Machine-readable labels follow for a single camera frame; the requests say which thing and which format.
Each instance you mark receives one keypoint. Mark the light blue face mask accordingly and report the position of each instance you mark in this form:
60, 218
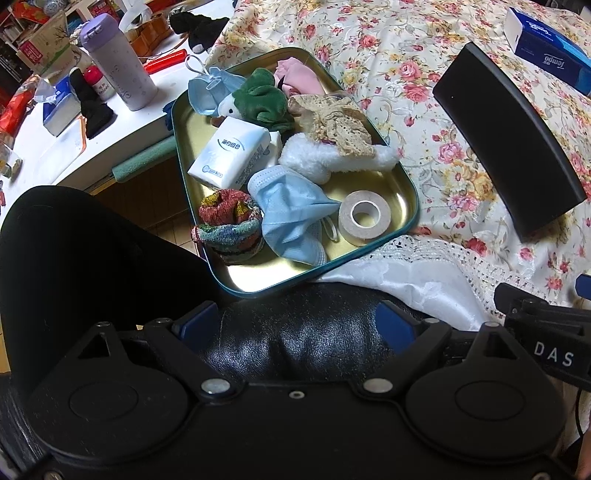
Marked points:
207, 92

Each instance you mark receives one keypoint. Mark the green metal tin tray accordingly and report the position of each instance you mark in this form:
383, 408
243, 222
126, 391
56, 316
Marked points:
392, 184

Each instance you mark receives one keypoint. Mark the black sock on desk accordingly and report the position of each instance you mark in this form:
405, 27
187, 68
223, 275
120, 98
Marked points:
94, 113

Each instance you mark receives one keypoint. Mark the small tissue box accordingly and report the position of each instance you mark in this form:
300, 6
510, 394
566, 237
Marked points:
60, 113

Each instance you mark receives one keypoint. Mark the white lace cloth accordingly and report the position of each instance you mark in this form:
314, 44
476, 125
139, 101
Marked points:
415, 277

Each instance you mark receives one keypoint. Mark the beige lace scrunchie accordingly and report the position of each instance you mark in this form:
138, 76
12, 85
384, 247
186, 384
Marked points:
332, 124

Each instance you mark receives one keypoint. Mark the pink cloth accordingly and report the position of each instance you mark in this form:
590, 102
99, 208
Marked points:
300, 78

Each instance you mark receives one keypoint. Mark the green foam tube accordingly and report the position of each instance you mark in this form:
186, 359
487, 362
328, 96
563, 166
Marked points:
143, 159

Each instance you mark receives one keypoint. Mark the red marker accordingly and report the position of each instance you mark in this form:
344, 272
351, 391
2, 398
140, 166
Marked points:
164, 61

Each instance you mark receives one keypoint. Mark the floral bedspread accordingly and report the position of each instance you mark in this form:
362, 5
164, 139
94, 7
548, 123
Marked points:
392, 55

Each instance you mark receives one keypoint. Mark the wooden tape dispenser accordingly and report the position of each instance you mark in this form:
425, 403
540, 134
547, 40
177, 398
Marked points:
147, 39

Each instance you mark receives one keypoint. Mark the purple water bottle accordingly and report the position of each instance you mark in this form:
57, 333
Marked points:
122, 69

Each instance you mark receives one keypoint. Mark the cardboard box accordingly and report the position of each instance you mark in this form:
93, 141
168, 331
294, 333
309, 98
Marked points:
46, 50

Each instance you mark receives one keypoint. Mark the green plush toy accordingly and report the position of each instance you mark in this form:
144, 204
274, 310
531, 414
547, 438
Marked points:
261, 99

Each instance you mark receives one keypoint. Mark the beige tape roll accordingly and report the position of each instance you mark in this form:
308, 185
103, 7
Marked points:
378, 203

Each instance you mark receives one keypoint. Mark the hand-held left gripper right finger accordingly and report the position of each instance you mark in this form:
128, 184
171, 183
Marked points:
397, 321

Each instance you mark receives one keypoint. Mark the white fluffy plush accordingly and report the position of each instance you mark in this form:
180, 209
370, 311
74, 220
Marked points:
314, 159

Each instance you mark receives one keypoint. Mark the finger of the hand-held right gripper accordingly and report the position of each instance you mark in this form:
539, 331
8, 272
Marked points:
512, 300

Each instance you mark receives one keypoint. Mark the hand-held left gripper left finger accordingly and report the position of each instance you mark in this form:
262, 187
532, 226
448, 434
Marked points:
196, 319

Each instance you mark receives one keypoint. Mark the blue tissue box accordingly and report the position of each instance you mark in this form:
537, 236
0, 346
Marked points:
545, 46

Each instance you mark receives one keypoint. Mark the multicoloured knit scrunchie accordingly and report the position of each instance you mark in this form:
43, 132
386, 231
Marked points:
226, 240

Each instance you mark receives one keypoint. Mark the red packet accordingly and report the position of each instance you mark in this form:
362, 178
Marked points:
14, 108

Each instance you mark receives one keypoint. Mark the black tin lid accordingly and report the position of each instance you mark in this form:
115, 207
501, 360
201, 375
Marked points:
508, 138

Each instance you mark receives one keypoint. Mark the white tissue packet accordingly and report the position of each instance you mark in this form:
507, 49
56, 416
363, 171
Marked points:
273, 147
228, 154

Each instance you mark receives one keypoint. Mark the small red capped bottle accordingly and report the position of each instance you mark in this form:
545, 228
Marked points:
98, 83

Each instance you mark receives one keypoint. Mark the black leather cloth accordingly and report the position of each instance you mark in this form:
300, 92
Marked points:
92, 258

